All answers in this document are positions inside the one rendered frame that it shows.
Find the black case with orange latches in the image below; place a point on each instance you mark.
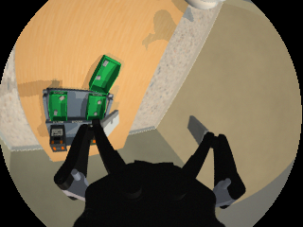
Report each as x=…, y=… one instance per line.
x=57, y=138

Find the grey metal shelf rack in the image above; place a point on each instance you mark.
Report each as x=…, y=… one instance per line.
x=76, y=109

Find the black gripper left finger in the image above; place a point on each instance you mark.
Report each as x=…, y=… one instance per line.
x=71, y=177

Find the green bin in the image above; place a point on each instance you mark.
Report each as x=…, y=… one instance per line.
x=56, y=104
x=93, y=106
x=107, y=75

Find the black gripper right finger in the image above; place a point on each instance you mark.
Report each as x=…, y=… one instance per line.
x=228, y=186

